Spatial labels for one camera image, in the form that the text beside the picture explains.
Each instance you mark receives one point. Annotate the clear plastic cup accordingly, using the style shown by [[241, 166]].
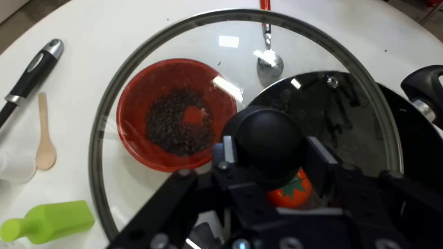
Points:
[[15, 168]]

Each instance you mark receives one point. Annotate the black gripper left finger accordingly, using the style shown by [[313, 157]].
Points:
[[160, 202]]

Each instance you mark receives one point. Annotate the black ladle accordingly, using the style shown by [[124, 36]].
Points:
[[36, 70]]

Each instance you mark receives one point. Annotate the red toy tomato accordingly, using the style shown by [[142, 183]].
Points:
[[295, 191]]

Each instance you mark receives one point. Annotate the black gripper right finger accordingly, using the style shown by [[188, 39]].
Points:
[[405, 202]]

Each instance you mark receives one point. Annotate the orange bowl with beans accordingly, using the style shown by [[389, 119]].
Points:
[[135, 101]]

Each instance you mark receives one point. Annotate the coffee bean pile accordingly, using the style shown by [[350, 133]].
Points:
[[166, 133]]

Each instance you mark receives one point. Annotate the green plastic bottle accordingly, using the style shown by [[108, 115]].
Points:
[[55, 222]]

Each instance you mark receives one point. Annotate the black cooking pot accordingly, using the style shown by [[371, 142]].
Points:
[[415, 147]]

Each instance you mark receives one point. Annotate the glass lid black knob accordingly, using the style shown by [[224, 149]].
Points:
[[267, 139]]

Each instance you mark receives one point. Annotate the small wooden spoon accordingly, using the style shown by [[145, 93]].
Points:
[[45, 154]]

